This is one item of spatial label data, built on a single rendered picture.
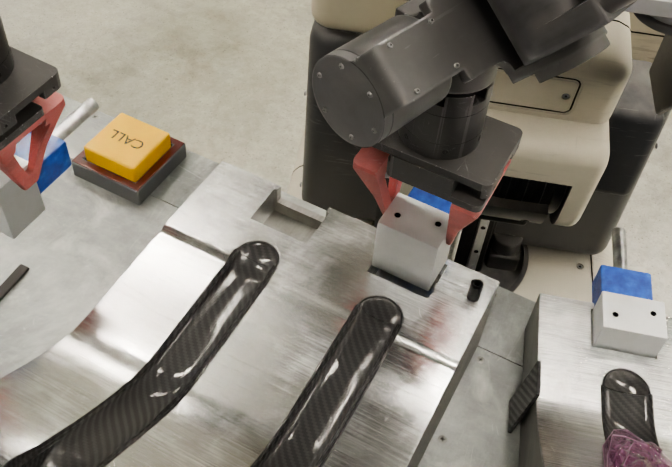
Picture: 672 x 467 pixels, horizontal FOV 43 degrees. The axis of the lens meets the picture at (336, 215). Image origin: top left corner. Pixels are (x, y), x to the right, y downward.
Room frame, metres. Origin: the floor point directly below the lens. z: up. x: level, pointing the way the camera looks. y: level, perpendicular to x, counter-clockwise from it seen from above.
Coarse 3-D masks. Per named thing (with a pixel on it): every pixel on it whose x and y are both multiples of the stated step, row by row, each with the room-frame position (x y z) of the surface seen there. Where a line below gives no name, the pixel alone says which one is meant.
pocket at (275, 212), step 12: (276, 192) 0.50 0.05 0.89; (264, 204) 0.48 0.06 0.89; (276, 204) 0.50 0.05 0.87; (288, 204) 0.49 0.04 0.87; (252, 216) 0.46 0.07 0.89; (264, 216) 0.48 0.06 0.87; (276, 216) 0.49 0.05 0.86; (288, 216) 0.49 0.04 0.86; (300, 216) 0.49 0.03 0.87; (312, 216) 0.48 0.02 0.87; (276, 228) 0.48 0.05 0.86; (288, 228) 0.48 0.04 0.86; (300, 228) 0.48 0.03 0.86; (312, 228) 0.48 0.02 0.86; (300, 240) 0.47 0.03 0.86
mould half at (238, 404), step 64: (256, 192) 0.49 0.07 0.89; (192, 256) 0.42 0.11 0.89; (320, 256) 0.43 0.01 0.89; (128, 320) 0.35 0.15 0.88; (256, 320) 0.36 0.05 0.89; (320, 320) 0.37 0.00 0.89; (448, 320) 0.38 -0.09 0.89; (0, 384) 0.27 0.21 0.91; (64, 384) 0.29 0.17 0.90; (256, 384) 0.31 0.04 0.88; (384, 384) 0.32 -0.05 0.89; (448, 384) 0.33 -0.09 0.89; (0, 448) 0.22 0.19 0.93; (128, 448) 0.24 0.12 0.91; (192, 448) 0.25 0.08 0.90; (256, 448) 0.26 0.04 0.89; (384, 448) 0.27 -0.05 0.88
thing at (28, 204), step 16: (80, 112) 0.51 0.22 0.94; (64, 128) 0.49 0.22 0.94; (16, 144) 0.46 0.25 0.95; (48, 144) 0.47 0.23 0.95; (64, 144) 0.47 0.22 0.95; (48, 160) 0.45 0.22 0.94; (64, 160) 0.47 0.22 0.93; (0, 176) 0.42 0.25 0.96; (48, 176) 0.45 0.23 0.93; (0, 192) 0.40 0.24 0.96; (16, 192) 0.42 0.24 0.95; (32, 192) 0.43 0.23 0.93; (0, 208) 0.40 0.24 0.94; (16, 208) 0.41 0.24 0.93; (32, 208) 0.42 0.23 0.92; (0, 224) 0.41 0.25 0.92; (16, 224) 0.41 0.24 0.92
